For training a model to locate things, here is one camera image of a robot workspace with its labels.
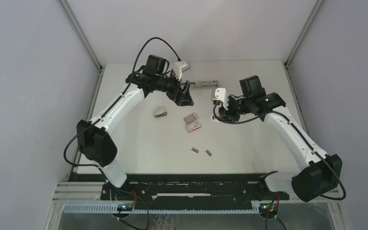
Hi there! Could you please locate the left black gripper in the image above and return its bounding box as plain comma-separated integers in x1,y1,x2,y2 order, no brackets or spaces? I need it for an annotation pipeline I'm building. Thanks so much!
155,69,194,107

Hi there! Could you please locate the staple box tray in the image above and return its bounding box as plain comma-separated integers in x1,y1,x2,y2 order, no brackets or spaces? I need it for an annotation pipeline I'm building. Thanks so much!
184,113,198,125

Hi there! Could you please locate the red white staple box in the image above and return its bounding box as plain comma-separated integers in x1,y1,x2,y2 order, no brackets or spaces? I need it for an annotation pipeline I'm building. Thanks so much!
185,121,201,133

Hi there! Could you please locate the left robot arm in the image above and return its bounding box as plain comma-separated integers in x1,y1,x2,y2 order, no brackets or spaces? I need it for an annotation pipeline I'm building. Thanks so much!
76,55,194,200

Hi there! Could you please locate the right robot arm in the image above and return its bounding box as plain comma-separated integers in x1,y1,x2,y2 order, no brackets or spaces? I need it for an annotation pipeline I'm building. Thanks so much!
211,75,347,202

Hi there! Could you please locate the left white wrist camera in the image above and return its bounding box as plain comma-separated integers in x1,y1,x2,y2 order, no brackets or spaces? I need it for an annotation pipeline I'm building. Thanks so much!
172,60,191,81

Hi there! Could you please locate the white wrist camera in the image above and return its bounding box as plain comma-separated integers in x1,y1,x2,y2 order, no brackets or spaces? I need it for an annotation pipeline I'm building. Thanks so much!
211,87,229,110
172,60,191,81

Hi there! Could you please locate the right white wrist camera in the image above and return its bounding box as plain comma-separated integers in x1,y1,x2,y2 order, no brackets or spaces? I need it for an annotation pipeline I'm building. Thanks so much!
211,87,229,110

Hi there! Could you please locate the left black camera cable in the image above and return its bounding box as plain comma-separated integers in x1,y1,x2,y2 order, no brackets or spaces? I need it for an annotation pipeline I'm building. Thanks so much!
63,37,182,167

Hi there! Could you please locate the black camera cable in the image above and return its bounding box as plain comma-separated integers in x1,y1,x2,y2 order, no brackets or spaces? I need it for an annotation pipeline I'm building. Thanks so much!
212,95,347,201
63,37,182,167

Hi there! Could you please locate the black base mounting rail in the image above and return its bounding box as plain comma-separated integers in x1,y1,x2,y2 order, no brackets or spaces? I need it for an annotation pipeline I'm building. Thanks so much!
68,173,290,209

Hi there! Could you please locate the right controller board with wires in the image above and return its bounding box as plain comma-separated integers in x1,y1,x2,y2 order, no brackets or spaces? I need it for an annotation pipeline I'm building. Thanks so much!
259,192,287,230

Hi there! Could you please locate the controller board with wires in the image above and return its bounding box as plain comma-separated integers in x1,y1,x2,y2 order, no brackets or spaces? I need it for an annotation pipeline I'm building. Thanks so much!
109,190,151,230
259,192,287,230

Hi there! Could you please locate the left controller board with wires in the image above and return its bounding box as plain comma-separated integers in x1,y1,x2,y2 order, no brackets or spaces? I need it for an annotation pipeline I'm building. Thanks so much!
109,190,151,230

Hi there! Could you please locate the right black camera cable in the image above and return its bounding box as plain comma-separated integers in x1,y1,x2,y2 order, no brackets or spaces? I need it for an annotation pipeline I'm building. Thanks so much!
212,95,347,201

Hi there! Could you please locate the white slotted cable duct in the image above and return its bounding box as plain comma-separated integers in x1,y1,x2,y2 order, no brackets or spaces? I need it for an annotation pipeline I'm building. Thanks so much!
63,203,261,214

